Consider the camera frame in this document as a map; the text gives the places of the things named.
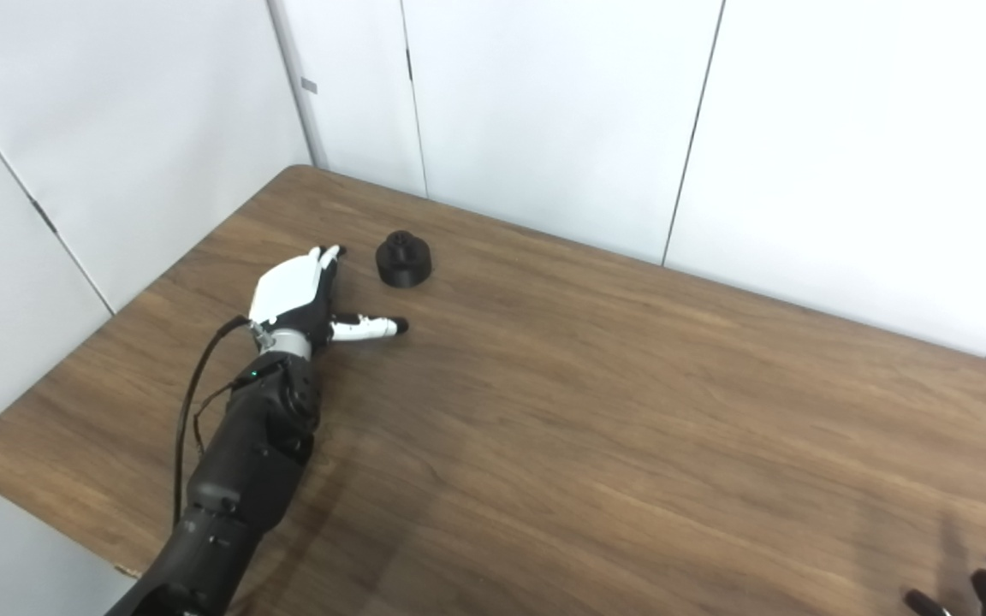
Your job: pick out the white and black left hand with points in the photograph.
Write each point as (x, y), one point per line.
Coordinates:
(286, 295)

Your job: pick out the round black plastic part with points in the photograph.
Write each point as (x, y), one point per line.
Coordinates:
(404, 261)

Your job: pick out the grey wall corner post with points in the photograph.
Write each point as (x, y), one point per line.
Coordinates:
(292, 77)

